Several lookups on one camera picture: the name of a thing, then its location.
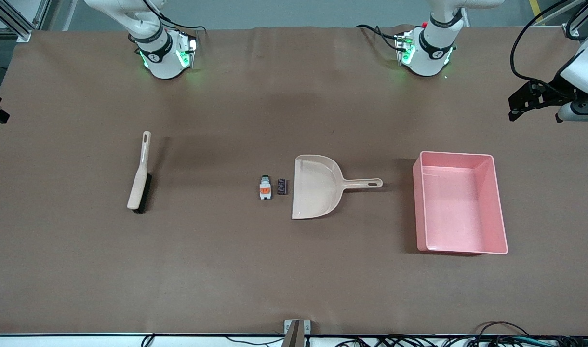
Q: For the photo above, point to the pink plastic bin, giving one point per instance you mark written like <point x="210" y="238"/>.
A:
<point x="458" y="207"/>

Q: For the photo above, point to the white orange push button switch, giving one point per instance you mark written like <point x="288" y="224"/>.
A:
<point x="265" y="192"/>

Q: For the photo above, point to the beige plastic dustpan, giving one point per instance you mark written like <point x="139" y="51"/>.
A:
<point x="315" y="188"/>

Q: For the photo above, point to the brown table cover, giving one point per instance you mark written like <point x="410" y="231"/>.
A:
<point x="226" y="270"/>

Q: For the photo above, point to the beige brush with black bristles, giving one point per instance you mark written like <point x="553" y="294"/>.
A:
<point x="140" y="178"/>

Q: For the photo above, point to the aluminium frame post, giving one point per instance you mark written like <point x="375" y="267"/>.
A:
<point x="23" y="34"/>
<point x="568" y="32"/>

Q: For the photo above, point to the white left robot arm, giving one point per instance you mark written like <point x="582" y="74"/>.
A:
<point x="431" y="53"/>

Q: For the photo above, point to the metal base connector bracket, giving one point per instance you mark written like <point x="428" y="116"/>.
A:
<point x="192" y="46"/>
<point x="401" y="48"/>

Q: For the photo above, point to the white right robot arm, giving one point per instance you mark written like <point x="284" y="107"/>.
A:
<point x="159" y="53"/>

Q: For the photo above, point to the metal bracket at table edge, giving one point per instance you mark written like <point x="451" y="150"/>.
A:
<point x="289" y="327"/>

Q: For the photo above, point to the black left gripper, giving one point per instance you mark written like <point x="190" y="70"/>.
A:
<point x="553" y="92"/>

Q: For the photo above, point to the dark cylindrical capacitor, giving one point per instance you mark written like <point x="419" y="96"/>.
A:
<point x="282" y="186"/>

